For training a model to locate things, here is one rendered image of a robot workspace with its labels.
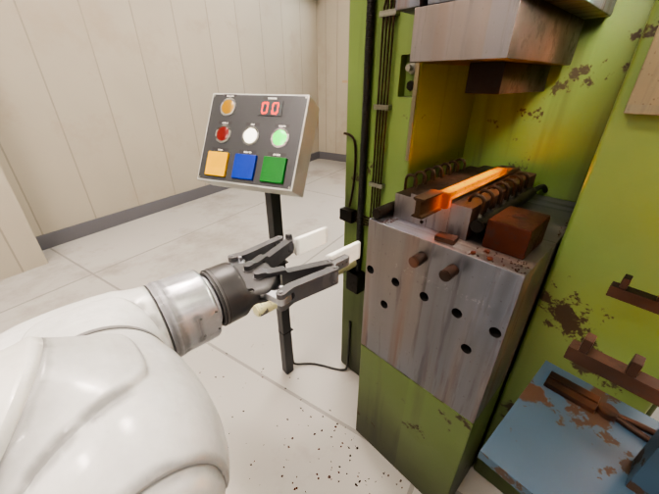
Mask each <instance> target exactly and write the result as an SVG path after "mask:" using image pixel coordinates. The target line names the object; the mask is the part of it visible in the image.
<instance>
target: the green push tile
mask: <svg viewBox="0 0 659 494"><path fill-rule="evenodd" d="M287 160H288V159H286V158H279V157H269V156H264V161H263V166H262V170H261V175H260V181H261V182H267V183H275V184H283V181H284V175H285V170H286V165H287Z"/></svg>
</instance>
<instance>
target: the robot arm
mask: <svg viewBox="0 0 659 494"><path fill-rule="evenodd" d="M325 243H328V228H327V227H326V226H324V227H321V228H318V229H316V230H313V231H311V232H308V233H305V234H303V235H300V236H298V237H295V238H293V239H292V234H290V233H289V234H286V235H285V239H282V236H280V235H279V236H276V237H274V238H271V239H269V240H267V241H265V242H262V243H260V244H258V245H256V246H253V247H251V248H249V249H246V250H244V251H242V252H238V253H234V254H230V255H228V263H226V262H224V263H220V264H218V265H215V266H212V267H210V268H208V269H205V270H203V271H201V272H200V273H198V272H197V271H194V270H186V271H183V272H179V273H176V274H173V275H170V276H168V277H165V278H162V279H159V280H157V281H151V282H149V283H148V284H146V285H143V286H139V287H136V288H132V289H128V290H120V291H111V292H107V293H103V294H100V295H96V296H92V297H89V298H86V299H83V300H80V301H77V302H74V303H71V304H69V305H66V306H63V307H60V308H58V309H55V310H53V311H50V312H47V313H45V314H42V315H40V316H37V317H35V318H33V319H30V320H28V321H24V322H22V323H19V324H17V325H15V326H13V327H11V328H10V329H8V330H6V331H4V332H2V333H0V494H226V488H228V483H229V454H228V442H227V439H226V435H225V431H224V427H223V424H222V421H221V418H220V416H219V413H218V411H217V409H216V407H215V404H214V402H213V400H212V399H211V397H210V395H209V394H208V392H207V390H206V389H205V387H204V385H203V384H202V382H201V381H200V379H199V378H198V377H197V375H196V374H195V373H194V371H193V370H192V369H191V368H190V366H189V365H188V364H187V363H186V362H185V360H184V359H183V358H182V356H184V355H186V353H188V352H190V351H192V350H194V349H195V348H197V347H199V346H201V345H203V344H205V343H207V342H209V341H211V340H213V339H215V338H216V337H218V336H219V335H220V334H221V332H222V327H223V326H227V325H229V324H231V323H233V322H235V321H237V320H239V319H241V318H243V317H245V316H247V315H248V314H249V312H250V310H251V309H252V308H253V306H254V305H256V304H259V303H265V302H268V301H271V302H273V303H276V304H277V305H278V310H279V311H281V312H282V311H285V310H286V309H288V308H289V307H290V306H291V305H292V304H294V303H295V302H298V301H300V300H302V299H304V298H307V297H309V296H311V295H314V294H316V293H318V292H320V291H323V290H325V289H327V288H330V287H332V286H334V285H336V284H338V271H340V270H341V269H343V268H345V267H347V266H348V265H349V264H350V263H352V262H354V261H355V260H357V259H359V258H360V247H361V242H360V241H355V242H353V243H351V244H349V245H347V246H345V247H342V248H340V249H338V250H336V251H334V252H332V253H329V254H327V255H326V259H325V260H322V261H319V262H314V263H309V264H305V265H300V266H295V267H291V268H285V267H284V266H280V267H278V265H279V264H280V263H281V262H283V261H284V260H285V259H286V258H288V257H289V256H290V255H291V254H293V251H294V254H295V255H296V256H297V255H300V254H302V253H304V252H307V251H309V250H311V249H314V248H316V247H318V246H321V245H323V244H325ZM275 244H276V245H277V246H275ZM279 274H280V284H279Z"/></svg>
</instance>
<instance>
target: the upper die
mask: <svg viewBox="0 0 659 494"><path fill-rule="evenodd" d="M583 23H584V19H582V18H580V17H578V16H576V15H574V14H571V13H569V12H567V11H565V10H563V9H561V8H559V7H557V6H555V5H553V4H551V3H549V2H547V1H545V0H457V1H451V2H445V3H439V4H433V5H428V6H423V7H417V8H415V15H414V24H413V33H412V43H411V53H410V63H423V64H441V65H457V66H469V65H470V64H471V63H481V62H515V63H526V64H538V65H548V66H570V65H571V64H572V60H573V57H574V54H575V51H576V48H577V44H578V41H579V38H580V35H581V32H582V28H583Z"/></svg>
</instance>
